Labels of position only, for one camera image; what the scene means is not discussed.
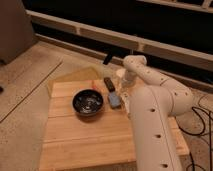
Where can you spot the wooden table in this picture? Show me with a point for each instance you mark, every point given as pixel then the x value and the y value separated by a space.
pixel 72 142

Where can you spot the wooden rail frame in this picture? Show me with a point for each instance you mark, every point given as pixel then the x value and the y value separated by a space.
pixel 174 35

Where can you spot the black bowl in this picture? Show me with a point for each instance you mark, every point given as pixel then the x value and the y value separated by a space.
pixel 87 102

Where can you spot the orange small object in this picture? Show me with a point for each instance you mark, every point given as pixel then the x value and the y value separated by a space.
pixel 94 86

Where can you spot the grey cabinet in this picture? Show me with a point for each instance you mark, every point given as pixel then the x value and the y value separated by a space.
pixel 16 31

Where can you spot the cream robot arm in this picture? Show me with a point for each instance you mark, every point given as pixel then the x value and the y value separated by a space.
pixel 150 106

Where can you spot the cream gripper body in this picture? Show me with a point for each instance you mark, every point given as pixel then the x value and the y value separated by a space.
pixel 126 78

